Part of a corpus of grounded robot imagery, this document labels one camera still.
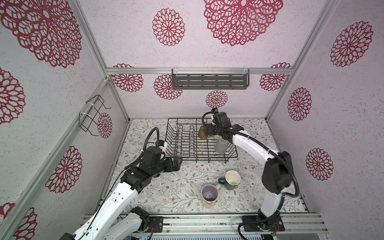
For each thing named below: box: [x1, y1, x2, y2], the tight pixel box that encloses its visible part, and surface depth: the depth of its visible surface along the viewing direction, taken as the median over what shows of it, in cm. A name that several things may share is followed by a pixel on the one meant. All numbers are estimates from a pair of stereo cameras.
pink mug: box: [201, 184, 222, 209], surface depth 78 cm
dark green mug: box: [218, 170, 241, 190], surface depth 81 cm
